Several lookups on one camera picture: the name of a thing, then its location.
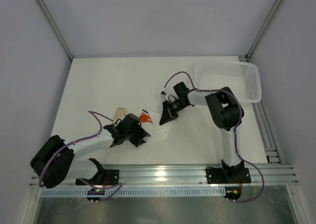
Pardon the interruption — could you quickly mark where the orange plastic spoon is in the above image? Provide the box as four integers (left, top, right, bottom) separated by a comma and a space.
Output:
139, 114, 149, 123

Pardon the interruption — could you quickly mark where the white paper napkin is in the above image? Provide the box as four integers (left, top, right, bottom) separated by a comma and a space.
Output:
140, 109, 175, 143

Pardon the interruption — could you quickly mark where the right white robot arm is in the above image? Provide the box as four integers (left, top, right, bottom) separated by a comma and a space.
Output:
159, 82, 245, 182

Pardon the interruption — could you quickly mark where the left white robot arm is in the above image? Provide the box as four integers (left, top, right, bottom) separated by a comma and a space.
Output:
30, 113, 150, 188

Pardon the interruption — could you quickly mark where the beige utensil case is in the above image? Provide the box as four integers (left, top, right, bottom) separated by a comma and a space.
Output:
113, 107, 127, 122

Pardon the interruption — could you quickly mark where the white plastic basket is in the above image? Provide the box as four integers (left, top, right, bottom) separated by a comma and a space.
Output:
193, 60, 262, 103

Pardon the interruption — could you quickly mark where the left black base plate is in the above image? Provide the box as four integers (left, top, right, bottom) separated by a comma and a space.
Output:
83, 170, 119, 186

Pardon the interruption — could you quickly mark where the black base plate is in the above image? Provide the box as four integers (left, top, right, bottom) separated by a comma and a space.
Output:
205, 167, 252, 184
83, 170, 119, 186

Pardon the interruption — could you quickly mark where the white slotted cable duct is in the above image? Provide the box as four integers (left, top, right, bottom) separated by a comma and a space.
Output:
40, 186, 226, 198

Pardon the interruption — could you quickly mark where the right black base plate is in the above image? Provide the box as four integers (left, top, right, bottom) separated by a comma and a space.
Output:
205, 167, 252, 184

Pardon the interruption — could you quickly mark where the right side aluminium rail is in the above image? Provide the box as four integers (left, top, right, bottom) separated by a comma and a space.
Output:
252, 101, 283, 165

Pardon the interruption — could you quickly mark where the aluminium mounting rail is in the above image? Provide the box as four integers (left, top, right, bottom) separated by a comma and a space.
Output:
104, 164, 299, 187

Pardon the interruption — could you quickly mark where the right aluminium frame post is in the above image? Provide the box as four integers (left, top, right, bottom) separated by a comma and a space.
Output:
245, 0, 285, 62

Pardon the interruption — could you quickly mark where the aluminium frame post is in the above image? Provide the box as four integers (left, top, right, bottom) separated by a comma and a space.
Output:
245, 0, 285, 62
35, 0, 74, 62

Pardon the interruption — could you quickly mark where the left aluminium frame post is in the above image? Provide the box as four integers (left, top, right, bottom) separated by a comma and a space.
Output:
35, 0, 74, 62

